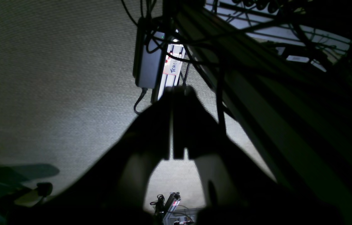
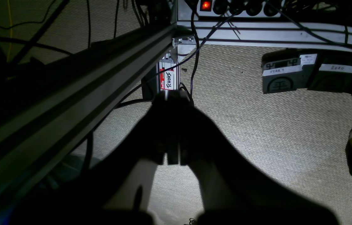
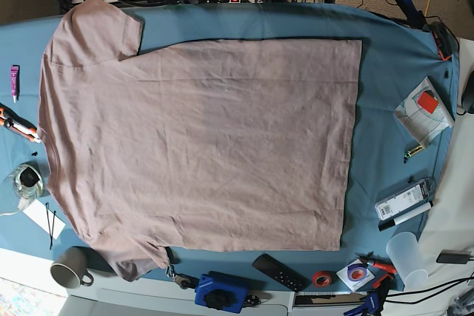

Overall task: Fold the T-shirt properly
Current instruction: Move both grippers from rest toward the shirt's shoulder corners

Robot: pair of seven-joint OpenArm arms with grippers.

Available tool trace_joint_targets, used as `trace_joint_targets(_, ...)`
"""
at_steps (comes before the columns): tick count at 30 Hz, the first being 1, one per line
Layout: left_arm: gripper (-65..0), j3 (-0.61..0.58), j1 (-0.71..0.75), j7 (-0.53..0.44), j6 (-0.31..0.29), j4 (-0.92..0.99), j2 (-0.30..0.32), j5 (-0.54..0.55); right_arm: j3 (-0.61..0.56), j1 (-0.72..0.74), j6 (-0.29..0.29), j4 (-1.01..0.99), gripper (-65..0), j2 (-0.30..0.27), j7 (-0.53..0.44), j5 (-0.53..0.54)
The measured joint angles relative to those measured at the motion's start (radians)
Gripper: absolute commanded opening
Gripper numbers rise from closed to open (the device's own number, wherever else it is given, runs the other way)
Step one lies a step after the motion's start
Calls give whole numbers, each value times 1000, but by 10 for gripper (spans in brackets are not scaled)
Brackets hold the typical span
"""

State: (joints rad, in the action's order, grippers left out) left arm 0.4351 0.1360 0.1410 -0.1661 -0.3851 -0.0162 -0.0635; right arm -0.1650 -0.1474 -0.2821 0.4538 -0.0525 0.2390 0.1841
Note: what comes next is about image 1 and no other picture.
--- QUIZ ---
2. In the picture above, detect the aluminium profile with label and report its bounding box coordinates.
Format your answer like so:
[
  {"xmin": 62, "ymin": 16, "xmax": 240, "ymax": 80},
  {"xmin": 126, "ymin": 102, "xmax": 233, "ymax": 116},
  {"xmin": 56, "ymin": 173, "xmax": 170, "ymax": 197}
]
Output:
[{"xmin": 151, "ymin": 44, "xmax": 186, "ymax": 103}]

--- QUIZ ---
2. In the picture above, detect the grey power adapter box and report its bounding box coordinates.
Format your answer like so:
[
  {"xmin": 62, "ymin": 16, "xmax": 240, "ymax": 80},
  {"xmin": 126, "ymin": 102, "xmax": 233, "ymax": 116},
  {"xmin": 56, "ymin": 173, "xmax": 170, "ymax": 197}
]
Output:
[{"xmin": 132, "ymin": 17, "xmax": 166, "ymax": 89}]

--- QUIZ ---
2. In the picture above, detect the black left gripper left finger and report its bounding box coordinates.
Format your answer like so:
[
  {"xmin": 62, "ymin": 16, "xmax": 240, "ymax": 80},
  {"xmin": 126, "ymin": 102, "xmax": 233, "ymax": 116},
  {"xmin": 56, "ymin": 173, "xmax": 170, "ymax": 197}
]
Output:
[{"xmin": 7, "ymin": 87, "xmax": 174, "ymax": 225}]

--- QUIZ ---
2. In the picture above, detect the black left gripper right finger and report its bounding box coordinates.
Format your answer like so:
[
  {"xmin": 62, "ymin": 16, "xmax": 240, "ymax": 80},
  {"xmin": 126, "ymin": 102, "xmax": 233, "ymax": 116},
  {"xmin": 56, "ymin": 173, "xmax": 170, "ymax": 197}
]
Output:
[{"xmin": 173, "ymin": 87, "xmax": 344, "ymax": 225}]

